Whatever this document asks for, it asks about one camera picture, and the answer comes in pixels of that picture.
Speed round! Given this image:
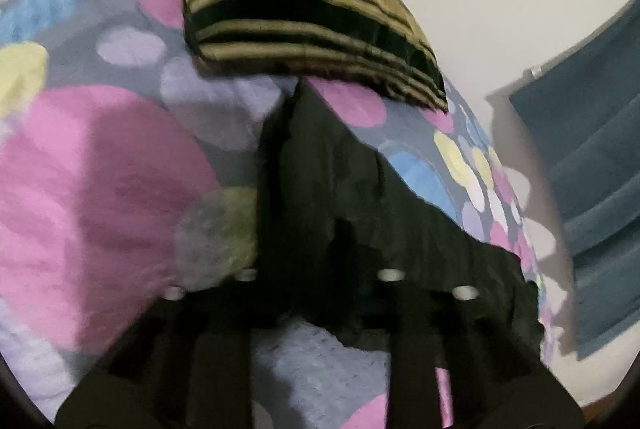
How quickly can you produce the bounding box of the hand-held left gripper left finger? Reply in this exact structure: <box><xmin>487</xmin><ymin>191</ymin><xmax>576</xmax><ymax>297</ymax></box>
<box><xmin>95</xmin><ymin>266</ymin><xmax>262</xmax><ymax>412</ymax></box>

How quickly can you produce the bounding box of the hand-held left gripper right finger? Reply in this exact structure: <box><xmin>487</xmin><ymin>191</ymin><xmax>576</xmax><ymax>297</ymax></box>
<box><xmin>375</xmin><ymin>266</ymin><xmax>547</xmax><ymax>412</ymax></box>

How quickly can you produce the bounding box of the black puffer jacket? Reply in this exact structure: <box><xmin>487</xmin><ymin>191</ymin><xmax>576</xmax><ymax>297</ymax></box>
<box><xmin>252</xmin><ymin>79</ymin><xmax>547</xmax><ymax>356</ymax></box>

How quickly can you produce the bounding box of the polka dot blanket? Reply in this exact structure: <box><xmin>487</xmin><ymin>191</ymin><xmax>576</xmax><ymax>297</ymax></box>
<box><xmin>0</xmin><ymin>0</ymin><xmax>557</xmax><ymax>429</ymax></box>

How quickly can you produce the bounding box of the teal towel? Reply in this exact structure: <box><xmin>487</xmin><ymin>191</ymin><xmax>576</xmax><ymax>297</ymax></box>
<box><xmin>508</xmin><ymin>0</ymin><xmax>640</xmax><ymax>363</ymax></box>

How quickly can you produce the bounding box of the black and tan striped pillow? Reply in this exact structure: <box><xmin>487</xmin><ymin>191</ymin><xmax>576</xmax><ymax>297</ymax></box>
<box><xmin>181</xmin><ymin>0</ymin><xmax>450</xmax><ymax>112</ymax></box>

